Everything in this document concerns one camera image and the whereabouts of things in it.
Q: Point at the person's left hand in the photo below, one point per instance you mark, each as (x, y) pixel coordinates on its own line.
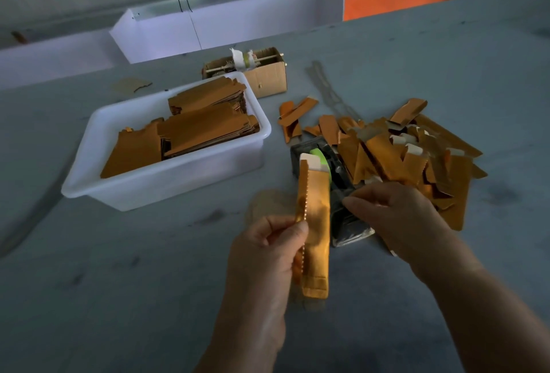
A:
(262, 282)

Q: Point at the person's right hand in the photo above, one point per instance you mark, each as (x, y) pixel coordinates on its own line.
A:
(412, 222)

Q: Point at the gold box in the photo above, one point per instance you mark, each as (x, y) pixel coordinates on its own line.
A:
(316, 231)

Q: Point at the pile of gold boxes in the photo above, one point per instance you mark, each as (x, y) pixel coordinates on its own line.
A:
(395, 149)

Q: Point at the pile of beige blanks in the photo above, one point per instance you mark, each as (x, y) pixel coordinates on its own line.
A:
(271, 205)

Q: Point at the gold cartons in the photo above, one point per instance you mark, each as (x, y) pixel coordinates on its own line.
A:
(206, 125)

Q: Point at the person's right forearm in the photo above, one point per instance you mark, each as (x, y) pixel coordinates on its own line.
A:
(490, 317)

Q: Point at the person's left forearm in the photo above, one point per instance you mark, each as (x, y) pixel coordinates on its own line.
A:
(241, 358)

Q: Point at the black tape dispenser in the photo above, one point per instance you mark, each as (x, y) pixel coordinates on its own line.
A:
(352, 222)

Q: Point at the green tape roll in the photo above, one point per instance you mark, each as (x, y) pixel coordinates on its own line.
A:
(321, 158)

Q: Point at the white plastic bin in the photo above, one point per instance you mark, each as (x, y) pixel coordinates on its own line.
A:
(163, 183)

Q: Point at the small cardboard box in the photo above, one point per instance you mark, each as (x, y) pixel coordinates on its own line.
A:
(273, 79)

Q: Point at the long white tray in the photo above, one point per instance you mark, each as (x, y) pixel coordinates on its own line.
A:
(51, 60)
(266, 11)

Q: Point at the small brown object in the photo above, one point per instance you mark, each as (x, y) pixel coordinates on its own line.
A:
(19, 37)

